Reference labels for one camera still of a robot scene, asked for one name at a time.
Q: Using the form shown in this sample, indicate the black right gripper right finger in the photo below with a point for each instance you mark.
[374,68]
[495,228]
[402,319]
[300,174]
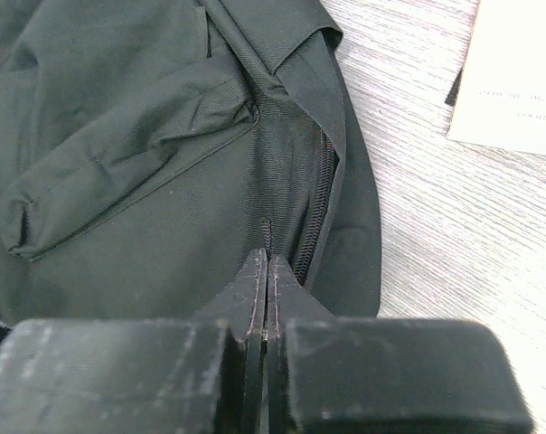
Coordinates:
[337,374]

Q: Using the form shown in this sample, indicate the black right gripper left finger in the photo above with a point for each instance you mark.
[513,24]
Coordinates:
[199,375]

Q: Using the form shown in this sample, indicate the black fabric backpack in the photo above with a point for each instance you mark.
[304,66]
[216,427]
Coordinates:
[147,147]

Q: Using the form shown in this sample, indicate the orange paperback book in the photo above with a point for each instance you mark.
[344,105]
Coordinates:
[501,101]

